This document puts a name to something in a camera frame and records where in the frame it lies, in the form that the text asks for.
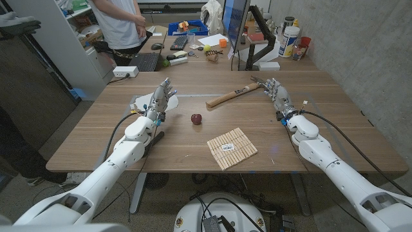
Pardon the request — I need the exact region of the white shelf cabinet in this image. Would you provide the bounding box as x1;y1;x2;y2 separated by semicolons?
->
6;0;115;102

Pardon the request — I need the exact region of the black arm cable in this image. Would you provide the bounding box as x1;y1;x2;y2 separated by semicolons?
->
299;109;412;198
102;111;146;162

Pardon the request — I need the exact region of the wooden handled hammer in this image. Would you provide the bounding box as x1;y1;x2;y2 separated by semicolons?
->
205;75;268;109

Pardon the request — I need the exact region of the white robot torso base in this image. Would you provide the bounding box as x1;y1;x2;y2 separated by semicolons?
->
173;192;268;232

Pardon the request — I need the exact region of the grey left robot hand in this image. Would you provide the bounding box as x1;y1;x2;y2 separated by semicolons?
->
144;77;178;122

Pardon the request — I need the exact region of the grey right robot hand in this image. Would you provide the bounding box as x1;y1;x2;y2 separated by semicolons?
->
263;78;299;122

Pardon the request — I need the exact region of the person in white t-shirt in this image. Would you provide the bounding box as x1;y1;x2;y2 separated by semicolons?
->
88;0;154;67

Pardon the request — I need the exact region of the black hand grip tool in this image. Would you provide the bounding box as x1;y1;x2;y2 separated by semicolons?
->
142;130;165;159

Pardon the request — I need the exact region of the black keyboard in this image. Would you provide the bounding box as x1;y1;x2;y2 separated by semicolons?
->
169;34;189;52

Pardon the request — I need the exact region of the white power strip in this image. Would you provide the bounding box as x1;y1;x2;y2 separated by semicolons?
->
112;66;140;79

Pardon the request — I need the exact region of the white wipes canister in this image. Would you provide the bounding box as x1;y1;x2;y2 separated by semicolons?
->
278;26;301;59

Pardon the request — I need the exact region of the white paper sheet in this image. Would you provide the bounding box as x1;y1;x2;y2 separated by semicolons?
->
197;33;230;48

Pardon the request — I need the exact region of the blue plastic bin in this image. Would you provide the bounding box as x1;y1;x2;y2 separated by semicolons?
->
167;19;210;37

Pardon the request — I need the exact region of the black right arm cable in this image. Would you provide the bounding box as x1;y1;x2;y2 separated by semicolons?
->
299;109;412;198

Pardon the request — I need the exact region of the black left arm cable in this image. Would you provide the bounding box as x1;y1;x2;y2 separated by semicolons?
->
102;111;146;162

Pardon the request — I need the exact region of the grey gloved person hand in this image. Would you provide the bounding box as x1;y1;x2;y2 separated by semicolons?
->
0;12;42;37

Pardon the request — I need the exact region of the white flat box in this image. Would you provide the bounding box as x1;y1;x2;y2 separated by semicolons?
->
257;61;281;72

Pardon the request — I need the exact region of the white paper towel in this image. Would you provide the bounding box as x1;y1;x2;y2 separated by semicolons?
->
133;92;180;113

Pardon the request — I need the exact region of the black laptop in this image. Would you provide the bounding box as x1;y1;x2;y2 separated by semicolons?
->
128;30;169;72

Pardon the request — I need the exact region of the black lidded bottle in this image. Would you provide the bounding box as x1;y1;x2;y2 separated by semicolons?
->
283;16;295;33

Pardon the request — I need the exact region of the wooden slat trivet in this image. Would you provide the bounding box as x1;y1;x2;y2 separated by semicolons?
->
207;127;259;171

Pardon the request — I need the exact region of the black computer monitor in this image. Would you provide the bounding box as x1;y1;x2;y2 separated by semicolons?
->
221;0;252;54

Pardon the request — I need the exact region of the white bag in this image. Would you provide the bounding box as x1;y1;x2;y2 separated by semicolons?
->
200;0;225;35

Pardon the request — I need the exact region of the red cup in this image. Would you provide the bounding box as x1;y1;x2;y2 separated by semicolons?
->
299;36;312;53

